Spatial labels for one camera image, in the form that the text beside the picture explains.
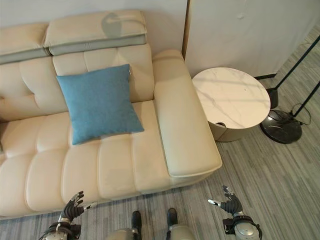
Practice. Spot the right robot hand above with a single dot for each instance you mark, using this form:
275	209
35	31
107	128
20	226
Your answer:
231	203

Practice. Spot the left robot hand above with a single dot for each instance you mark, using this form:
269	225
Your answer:
72	209

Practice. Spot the blue square cushion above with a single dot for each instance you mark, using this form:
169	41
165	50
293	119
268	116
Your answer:
100	105

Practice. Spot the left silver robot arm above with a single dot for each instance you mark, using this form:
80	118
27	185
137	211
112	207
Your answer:
60	229

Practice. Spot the cream leather sofa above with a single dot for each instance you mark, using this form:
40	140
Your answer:
100	112

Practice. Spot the black floor lamp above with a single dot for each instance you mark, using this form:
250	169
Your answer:
285	117

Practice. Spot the round marble side table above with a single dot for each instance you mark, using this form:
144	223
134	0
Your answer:
231	100

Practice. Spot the wooden door frame strip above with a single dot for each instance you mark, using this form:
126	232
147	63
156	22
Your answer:
185	27

